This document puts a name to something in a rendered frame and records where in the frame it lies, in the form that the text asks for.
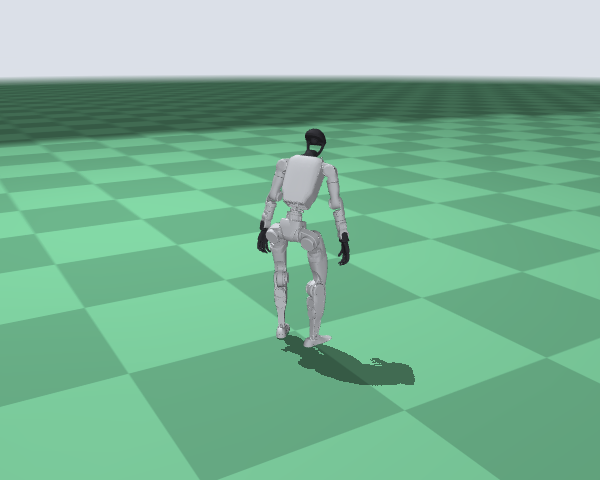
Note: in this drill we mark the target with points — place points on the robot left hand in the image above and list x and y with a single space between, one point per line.
262 240

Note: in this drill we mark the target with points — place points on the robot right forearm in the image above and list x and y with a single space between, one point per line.
340 220

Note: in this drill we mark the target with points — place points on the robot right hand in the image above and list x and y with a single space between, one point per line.
345 249

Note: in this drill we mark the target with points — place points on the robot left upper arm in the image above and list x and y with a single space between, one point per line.
275 193

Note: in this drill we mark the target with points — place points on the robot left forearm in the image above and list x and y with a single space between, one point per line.
267 215

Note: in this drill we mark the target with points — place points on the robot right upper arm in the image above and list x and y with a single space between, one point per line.
331 173

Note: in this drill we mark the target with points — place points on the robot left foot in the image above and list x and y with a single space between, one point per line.
281 332

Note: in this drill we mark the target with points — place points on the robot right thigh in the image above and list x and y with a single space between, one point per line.
312 241

